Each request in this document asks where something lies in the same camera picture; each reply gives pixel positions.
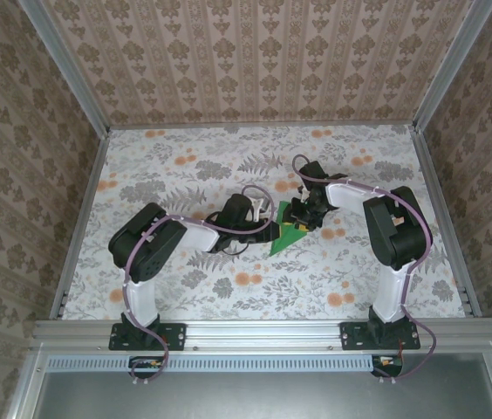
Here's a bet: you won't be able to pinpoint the grey metal panel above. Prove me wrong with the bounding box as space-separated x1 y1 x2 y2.
31 370 492 419

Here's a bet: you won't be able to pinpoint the floral patterned table cover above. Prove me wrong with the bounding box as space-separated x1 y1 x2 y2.
60 126 469 322

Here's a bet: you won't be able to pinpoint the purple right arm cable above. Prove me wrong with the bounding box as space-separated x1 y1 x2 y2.
291 154 439 386

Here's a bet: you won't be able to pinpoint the aluminium corner post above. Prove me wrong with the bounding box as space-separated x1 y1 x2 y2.
413 0 489 131
21 0 113 134

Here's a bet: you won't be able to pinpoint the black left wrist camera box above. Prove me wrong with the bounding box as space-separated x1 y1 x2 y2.
221 193 273 229

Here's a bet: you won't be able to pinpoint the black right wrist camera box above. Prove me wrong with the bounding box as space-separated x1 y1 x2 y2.
298 160 327 182

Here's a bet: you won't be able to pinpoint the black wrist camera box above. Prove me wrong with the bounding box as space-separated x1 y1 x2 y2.
298 160 327 182
221 193 273 229

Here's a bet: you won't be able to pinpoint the aluminium table side rail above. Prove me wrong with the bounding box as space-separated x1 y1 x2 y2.
408 126 483 318
51 128 112 320

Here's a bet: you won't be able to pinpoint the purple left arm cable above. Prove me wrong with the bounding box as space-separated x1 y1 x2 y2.
124 185 274 388

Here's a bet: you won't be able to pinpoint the grey slotted cable duct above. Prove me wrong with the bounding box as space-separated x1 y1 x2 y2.
47 354 376 373

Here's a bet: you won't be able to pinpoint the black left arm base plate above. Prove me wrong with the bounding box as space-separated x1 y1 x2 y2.
108 321 187 351

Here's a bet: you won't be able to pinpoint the black connector board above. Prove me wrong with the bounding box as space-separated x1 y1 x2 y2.
371 354 405 378
128 354 169 379

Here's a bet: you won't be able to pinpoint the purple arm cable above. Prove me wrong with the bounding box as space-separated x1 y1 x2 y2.
291 154 439 386
124 185 274 388

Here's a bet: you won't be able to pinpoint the aluminium frame beam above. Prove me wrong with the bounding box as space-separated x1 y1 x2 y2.
30 318 492 351

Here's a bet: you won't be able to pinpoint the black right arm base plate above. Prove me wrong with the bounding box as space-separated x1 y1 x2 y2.
340 321 422 351

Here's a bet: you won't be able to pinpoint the green paper sheet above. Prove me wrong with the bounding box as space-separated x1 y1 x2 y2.
267 199 309 257

